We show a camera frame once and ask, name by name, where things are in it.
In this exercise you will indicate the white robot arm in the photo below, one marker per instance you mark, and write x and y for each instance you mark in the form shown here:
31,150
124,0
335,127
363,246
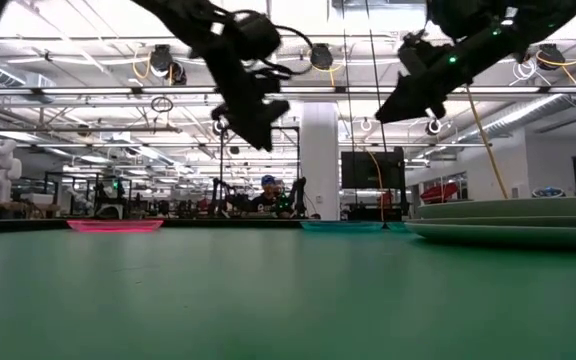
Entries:
0,170

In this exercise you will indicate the black workstation frame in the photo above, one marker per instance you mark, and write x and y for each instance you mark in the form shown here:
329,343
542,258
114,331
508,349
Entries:
103,200

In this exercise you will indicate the white square pillar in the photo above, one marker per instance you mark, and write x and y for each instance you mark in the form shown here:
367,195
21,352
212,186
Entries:
319,160

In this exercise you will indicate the red object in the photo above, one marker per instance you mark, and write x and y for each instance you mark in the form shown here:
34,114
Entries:
440,193

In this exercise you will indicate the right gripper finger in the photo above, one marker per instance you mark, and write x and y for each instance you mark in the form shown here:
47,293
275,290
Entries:
413,97
435,107

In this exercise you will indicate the black round bin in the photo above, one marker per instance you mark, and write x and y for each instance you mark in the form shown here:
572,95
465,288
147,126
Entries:
548,192

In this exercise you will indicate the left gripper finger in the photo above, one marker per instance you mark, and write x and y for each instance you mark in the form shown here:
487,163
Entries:
270,112
250,125

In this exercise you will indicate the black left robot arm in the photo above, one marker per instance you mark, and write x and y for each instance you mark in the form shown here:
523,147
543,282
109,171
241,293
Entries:
188,20

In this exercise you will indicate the black monitor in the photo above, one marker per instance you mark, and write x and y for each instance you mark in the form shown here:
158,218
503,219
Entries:
363,170

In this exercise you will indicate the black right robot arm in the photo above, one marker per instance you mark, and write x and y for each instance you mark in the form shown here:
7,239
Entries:
543,15

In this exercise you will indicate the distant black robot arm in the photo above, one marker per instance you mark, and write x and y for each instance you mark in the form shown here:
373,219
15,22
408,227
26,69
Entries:
230,202
298,197

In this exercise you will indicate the green table mat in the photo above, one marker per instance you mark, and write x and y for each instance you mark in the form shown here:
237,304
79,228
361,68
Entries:
288,310

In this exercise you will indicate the person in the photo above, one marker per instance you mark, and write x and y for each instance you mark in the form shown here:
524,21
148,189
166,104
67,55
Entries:
268,202

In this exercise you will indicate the blue translucent round disc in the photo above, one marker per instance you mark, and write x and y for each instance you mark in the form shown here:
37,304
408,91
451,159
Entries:
342,226

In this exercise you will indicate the wooden table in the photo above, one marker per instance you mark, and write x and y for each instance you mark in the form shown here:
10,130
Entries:
18,206

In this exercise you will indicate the silver ventilation duct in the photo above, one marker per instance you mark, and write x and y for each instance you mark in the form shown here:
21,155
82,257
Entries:
518,117
13,77

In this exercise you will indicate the black metal frame rig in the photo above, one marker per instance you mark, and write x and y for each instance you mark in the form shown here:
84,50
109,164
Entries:
221,170

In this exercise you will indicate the pink translucent round disc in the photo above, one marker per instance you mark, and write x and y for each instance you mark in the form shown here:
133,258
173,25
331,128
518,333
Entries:
115,226

